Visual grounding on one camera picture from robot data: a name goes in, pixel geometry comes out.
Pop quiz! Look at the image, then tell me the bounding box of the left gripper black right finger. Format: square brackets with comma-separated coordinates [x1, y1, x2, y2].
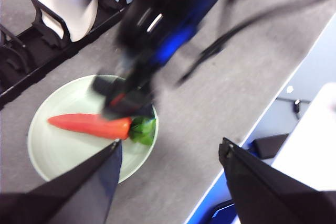
[218, 137, 336, 224]

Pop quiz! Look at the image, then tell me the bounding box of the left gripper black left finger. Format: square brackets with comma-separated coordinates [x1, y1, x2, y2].
[0, 140, 123, 224]

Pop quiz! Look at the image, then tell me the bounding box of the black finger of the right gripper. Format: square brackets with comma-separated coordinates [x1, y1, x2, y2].
[103, 90, 155, 119]
[91, 76, 127, 97]

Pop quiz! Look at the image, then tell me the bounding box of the pale green plate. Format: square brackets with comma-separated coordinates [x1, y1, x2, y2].
[27, 74, 159, 185]

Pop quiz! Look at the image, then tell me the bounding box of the orange carrot with green leaves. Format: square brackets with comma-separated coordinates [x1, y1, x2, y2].
[48, 113, 157, 146]

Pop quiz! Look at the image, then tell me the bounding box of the cream white plate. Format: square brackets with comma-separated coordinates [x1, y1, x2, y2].
[25, 0, 99, 42]

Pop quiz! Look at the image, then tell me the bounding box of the black plate rack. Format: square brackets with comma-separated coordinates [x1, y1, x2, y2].
[0, 0, 137, 111]

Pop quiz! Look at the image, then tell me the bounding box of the black flat box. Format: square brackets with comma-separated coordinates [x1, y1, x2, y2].
[253, 133, 290, 159]

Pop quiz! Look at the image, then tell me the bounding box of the white cabinet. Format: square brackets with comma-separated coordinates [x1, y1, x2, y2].
[272, 82, 336, 190]

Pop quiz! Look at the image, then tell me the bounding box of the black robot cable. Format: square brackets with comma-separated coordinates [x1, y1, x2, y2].
[176, 0, 336, 86]

